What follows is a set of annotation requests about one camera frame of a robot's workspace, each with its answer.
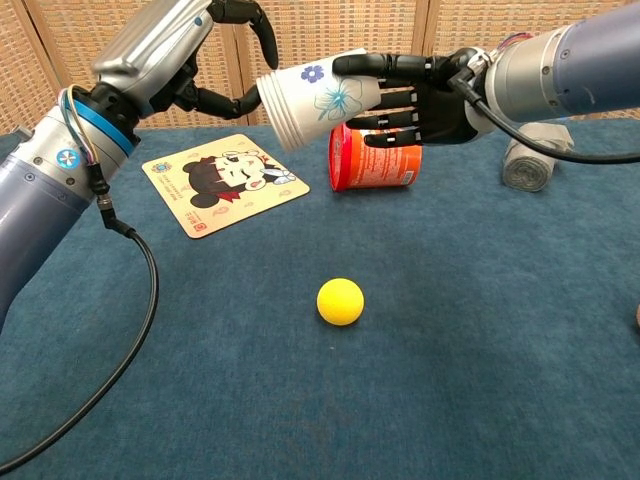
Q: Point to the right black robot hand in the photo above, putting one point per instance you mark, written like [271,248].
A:
[440,110]

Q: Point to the floral print paper cup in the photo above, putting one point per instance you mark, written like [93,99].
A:
[330,100]

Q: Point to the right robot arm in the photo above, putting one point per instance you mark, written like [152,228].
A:
[565,65]

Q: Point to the blue velvet table cloth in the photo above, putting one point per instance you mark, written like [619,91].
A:
[250,375]

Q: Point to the grey garbage bag roll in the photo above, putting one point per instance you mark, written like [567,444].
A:
[525,170]

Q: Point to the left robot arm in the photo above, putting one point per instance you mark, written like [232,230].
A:
[35,200]

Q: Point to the yellow foam ball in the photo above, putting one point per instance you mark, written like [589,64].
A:
[340,301]

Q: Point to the white paper cup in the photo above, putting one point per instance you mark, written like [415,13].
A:
[286,113]
[290,111]
[276,116]
[281,114]

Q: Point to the orange instant noodle tub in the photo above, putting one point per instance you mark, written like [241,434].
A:
[380,167]

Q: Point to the cartoon girl mouse pad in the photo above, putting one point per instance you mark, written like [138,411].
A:
[225,185]

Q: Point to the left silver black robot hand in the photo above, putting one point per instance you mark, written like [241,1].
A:
[150,45]

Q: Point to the woven rattan folding screen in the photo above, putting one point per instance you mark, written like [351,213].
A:
[325,30]

